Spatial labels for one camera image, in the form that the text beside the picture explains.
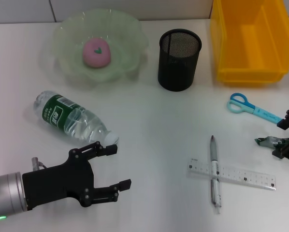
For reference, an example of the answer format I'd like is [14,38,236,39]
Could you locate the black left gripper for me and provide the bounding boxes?
[22,141,132,211]

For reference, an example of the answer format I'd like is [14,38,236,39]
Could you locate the green plastic wrapper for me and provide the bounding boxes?
[254,135,287,149]

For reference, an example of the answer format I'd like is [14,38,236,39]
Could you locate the clear green-label water bottle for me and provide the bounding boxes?
[33,90,120,148]

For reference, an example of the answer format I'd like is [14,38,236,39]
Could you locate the pink toy peach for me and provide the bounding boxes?
[83,39,111,69]

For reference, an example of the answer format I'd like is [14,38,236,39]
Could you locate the blue scissors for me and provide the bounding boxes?
[226,92,284,125]

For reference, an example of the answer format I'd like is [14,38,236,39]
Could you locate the clear plastic ruler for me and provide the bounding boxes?
[188,157,277,191]

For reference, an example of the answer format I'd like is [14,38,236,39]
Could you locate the grey white pen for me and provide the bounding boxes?
[209,135,222,215]

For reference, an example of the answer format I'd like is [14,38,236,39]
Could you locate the black mesh pen holder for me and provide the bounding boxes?
[158,29,202,92]

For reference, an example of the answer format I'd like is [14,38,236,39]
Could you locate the translucent green fruit bowl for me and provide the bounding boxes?
[53,8,149,84]

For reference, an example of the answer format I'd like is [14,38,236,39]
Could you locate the yellow plastic bin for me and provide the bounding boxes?
[209,0,289,86]

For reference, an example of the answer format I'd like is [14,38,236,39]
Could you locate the left gripper cable with plug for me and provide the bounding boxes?
[30,157,50,171]

